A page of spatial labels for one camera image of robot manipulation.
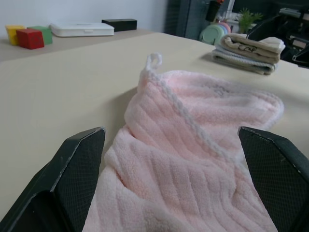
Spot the spiky-leaved green plant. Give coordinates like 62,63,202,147
235,7,264,34

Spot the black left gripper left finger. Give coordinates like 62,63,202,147
0,126,107,232

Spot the folded pale blue towel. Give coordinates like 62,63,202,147
211,47,279,75

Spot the black equipment frame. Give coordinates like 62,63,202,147
246,7,309,70

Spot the yellow wooden cube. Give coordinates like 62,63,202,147
5,25,27,46

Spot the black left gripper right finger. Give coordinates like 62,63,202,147
238,126,309,232

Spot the pink fluffy towel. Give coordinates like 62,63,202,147
82,52,285,232

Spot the red wooden cube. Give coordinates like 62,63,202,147
16,29,45,50

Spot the green wooden cube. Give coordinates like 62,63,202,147
27,25,53,45

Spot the pastel plate stack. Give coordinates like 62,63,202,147
199,20,232,46

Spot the folded beige towel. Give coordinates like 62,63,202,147
221,33,286,64

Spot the flat white plastic box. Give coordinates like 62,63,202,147
49,22,115,38

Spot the dark grey ribbed cabinet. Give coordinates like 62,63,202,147
164,0,211,44

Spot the long black box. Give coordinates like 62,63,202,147
101,18,138,32

